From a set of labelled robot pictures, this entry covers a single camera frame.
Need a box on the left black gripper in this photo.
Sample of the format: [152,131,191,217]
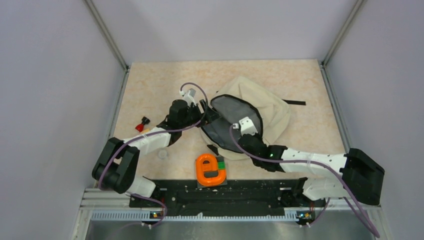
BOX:
[179,99,222,129]

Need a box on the cream canvas student bag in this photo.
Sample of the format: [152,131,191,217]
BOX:
[200,76,291,161]

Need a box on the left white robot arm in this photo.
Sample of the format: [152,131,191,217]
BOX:
[91,99,218,207]

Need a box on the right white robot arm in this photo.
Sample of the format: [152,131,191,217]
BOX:
[237,134,385,206]

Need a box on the red black stamp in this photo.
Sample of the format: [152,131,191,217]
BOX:
[135,116,151,133]

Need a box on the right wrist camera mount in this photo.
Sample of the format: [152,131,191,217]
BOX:
[232,117,259,136]

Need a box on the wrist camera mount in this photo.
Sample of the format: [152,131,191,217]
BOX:
[179,88,196,107]
[232,117,259,136]

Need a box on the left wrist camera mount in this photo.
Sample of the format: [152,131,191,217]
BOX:
[179,88,196,107]

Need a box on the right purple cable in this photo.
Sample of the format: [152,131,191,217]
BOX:
[229,123,381,239]

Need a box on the purple cable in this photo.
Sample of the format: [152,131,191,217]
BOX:
[229,123,381,239]
[97,82,210,229]

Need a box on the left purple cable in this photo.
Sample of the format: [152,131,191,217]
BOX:
[97,82,210,229]

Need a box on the orange ring toy on bricks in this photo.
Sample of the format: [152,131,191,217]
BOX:
[195,153,227,188]

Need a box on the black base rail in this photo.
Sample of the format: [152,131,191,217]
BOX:
[129,179,325,217]

